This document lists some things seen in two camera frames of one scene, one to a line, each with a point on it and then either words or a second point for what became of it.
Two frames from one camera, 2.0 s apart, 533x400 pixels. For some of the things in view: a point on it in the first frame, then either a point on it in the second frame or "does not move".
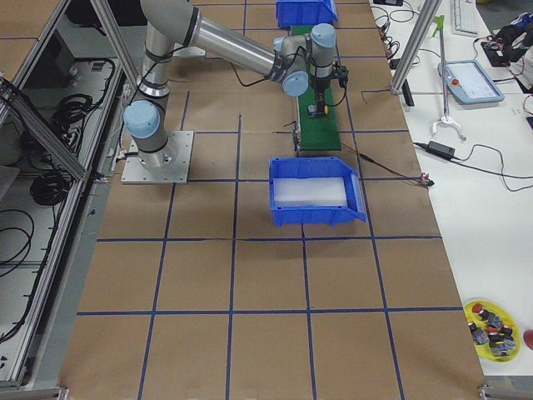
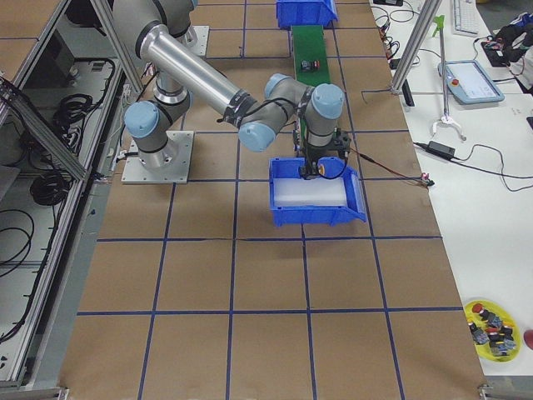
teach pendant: [468, 82] does not move
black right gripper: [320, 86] → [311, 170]
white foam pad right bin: [309, 192] does not move
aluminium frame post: [416, 43] does not move
